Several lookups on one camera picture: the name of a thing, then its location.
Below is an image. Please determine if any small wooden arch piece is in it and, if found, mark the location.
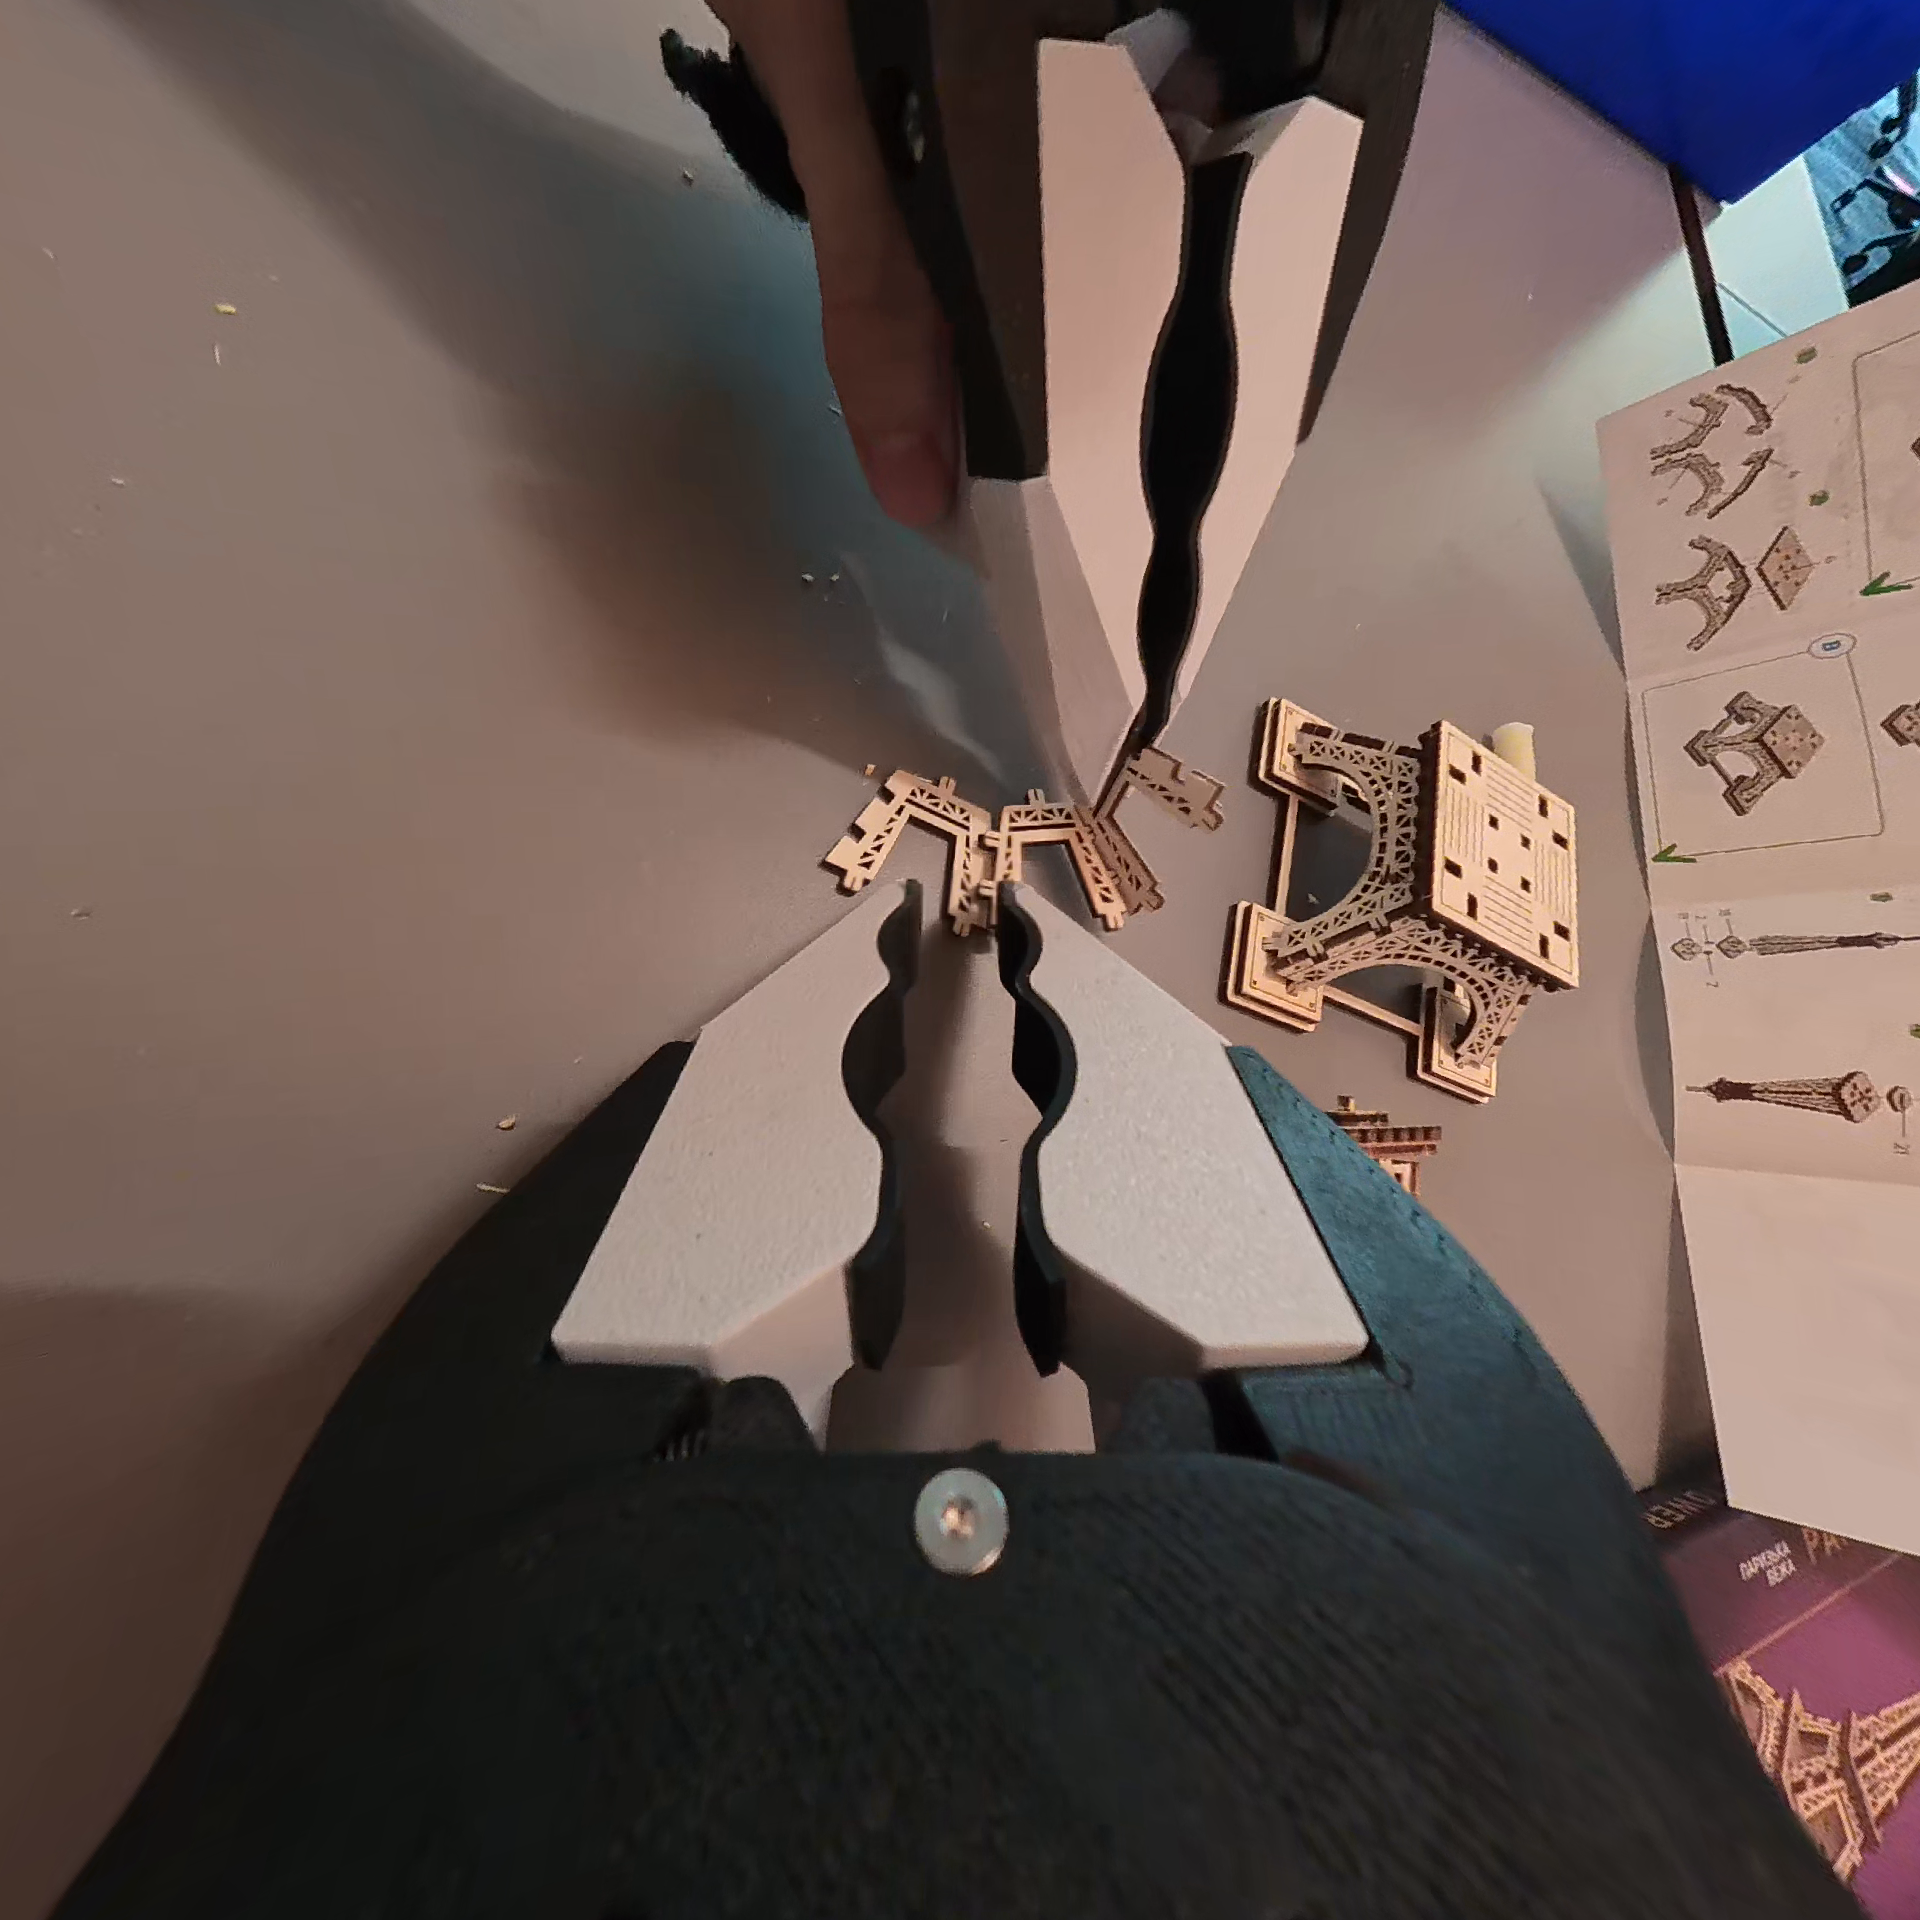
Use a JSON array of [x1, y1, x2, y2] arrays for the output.
[[826, 767, 995, 940], [1120, 740, 1225, 837], [984, 791, 1163, 932]]

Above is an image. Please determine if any blue plastic bin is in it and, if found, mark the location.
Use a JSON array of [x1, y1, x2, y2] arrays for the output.
[[1439, 0, 1920, 203]]

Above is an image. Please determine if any wooden tower base model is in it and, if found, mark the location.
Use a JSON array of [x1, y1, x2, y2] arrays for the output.
[[1225, 696, 1586, 1106]]

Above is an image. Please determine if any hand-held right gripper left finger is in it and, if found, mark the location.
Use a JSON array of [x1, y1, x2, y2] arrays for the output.
[[555, 884, 931, 1373]]

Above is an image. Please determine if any purple puzzle box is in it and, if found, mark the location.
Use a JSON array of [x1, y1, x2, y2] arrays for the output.
[[1632, 1488, 1920, 1920]]

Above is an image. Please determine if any folded instruction leaflet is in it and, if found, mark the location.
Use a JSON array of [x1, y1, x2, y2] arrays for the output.
[[1594, 286, 1920, 1545]]

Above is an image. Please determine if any person's left hand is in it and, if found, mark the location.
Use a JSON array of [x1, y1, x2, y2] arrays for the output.
[[749, 0, 962, 531]]

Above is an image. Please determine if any wooden tower spire model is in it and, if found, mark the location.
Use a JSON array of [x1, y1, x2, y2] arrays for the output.
[[1326, 1097, 1442, 1194]]

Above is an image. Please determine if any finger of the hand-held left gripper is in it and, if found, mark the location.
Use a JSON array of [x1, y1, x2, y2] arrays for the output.
[[962, 40, 1192, 817], [1131, 95, 1372, 740]]

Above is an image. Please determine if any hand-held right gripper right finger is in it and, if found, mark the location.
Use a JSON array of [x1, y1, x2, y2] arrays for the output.
[[990, 884, 1372, 1376]]

